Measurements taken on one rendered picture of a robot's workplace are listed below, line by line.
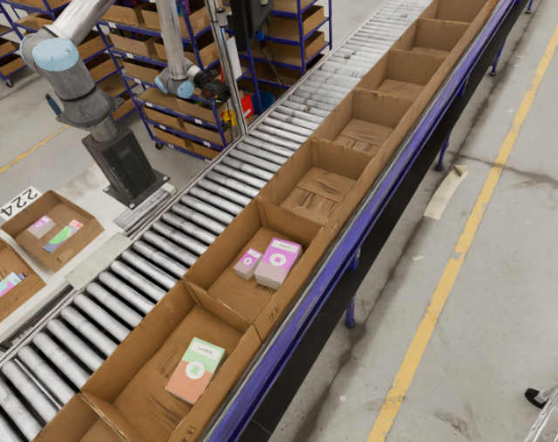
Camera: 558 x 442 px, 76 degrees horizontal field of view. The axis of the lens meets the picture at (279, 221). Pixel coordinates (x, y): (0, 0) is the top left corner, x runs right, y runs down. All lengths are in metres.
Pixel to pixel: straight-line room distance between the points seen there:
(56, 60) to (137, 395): 1.20
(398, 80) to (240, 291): 1.46
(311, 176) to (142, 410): 1.06
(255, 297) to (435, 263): 1.44
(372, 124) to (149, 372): 1.42
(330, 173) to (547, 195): 1.82
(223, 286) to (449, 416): 1.29
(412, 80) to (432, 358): 1.47
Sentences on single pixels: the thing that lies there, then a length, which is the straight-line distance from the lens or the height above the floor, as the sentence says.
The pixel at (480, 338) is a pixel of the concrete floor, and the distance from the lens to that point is 2.27.
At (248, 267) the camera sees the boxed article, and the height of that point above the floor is 0.93.
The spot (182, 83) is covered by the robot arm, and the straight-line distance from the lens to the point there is 1.99.
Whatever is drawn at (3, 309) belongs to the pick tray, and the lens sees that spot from 1.85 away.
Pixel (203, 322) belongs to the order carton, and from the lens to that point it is 1.27.
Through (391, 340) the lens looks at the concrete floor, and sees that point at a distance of 2.15.
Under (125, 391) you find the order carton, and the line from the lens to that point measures 1.28.
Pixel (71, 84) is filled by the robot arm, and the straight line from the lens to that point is 1.68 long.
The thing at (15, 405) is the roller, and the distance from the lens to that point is 1.67.
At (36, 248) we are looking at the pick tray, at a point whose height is 0.76.
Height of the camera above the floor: 1.98
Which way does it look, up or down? 50 degrees down
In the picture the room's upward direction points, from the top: 11 degrees counter-clockwise
